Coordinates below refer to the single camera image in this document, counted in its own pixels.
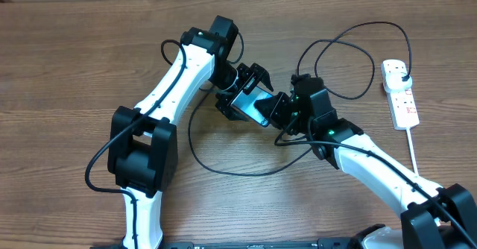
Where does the blue Galaxy smartphone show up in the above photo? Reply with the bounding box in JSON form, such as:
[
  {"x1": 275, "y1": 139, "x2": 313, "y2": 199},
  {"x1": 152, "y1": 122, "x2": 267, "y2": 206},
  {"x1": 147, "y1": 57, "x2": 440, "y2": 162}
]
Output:
[{"x1": 231, "y1": 86, "x2": 272, "y2": 127}]

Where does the black USB charging cable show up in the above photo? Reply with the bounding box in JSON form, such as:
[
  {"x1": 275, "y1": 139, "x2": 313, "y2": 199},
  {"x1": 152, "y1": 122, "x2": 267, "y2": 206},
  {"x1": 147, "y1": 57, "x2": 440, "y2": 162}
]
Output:
[{"x1": 187, "y1": 21, "x2": 413, "y2": 177}]

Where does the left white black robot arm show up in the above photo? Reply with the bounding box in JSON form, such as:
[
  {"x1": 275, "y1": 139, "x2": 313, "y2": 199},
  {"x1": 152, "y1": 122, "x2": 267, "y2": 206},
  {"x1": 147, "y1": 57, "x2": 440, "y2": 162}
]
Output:
[{"x1": 107, "y1": 16, "x2": 273, "y2": 248}]

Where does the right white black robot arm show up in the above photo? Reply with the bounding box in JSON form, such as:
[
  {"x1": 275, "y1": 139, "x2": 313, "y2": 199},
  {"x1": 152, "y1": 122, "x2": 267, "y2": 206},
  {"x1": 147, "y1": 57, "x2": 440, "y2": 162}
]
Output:
[{"x1": 254, "y1": 75, "x2": 476, "y2": 248}]

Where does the white charger plug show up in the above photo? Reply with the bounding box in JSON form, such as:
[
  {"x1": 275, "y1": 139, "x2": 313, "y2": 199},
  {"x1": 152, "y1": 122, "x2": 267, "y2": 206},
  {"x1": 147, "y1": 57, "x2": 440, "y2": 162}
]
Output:
[{"x1": 383, "y1": 72, "x2": 413, "y2": 93}]

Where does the white power strip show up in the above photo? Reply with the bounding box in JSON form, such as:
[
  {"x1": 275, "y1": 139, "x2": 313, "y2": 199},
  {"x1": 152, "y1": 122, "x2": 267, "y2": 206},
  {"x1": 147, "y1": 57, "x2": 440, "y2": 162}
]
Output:
[{"x1": 380, "y1": 59, "x2": 420, "y2": 130}]

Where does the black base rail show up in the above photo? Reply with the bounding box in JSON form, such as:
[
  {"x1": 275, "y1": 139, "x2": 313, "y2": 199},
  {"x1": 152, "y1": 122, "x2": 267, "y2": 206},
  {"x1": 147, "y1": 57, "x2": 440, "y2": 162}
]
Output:
[{"x1": 89, "y1": 236, "x2": 358, "y2": 249}]

